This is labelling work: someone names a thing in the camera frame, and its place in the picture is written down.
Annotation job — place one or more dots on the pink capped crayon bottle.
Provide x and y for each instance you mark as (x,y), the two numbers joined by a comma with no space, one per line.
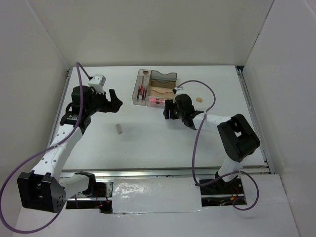
(155,100)

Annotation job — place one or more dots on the clear plastic desk organizer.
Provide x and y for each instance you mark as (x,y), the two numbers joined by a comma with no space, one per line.
(159,85)

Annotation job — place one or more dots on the dark blue pen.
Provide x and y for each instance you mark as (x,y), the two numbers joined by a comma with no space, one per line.
(138,93)

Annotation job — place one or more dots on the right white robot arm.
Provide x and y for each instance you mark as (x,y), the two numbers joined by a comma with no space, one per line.
(238,138)

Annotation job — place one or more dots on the red pen clear cap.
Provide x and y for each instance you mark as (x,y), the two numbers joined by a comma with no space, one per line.
(143,92)

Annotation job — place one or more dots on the aluminium frame rail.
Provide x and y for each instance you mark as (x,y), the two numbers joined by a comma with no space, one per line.
(264,150)

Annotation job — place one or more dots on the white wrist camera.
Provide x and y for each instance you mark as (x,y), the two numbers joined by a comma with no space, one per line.
(178,91)
(97,83)

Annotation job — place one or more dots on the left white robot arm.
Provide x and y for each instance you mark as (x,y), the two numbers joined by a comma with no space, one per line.
(41,188)

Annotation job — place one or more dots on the white eraser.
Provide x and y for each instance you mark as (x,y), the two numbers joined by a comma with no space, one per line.
(119,128)

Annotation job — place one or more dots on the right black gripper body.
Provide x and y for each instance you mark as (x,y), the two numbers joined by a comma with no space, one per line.
(177,113)

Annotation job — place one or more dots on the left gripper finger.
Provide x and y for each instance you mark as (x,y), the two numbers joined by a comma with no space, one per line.
(113,95)
(113,106)

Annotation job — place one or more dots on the red gel pen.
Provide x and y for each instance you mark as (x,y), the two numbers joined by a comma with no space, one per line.
(142,85)

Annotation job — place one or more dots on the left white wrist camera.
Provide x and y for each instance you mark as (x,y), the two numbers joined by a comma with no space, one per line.
(97,83)

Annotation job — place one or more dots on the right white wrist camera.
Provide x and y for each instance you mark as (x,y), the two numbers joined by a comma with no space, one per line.
(178,91)

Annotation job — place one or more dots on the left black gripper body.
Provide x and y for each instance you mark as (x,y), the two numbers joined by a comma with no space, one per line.
(98,103)

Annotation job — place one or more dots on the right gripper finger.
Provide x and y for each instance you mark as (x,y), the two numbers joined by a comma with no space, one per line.
(168,105)
(167,113)

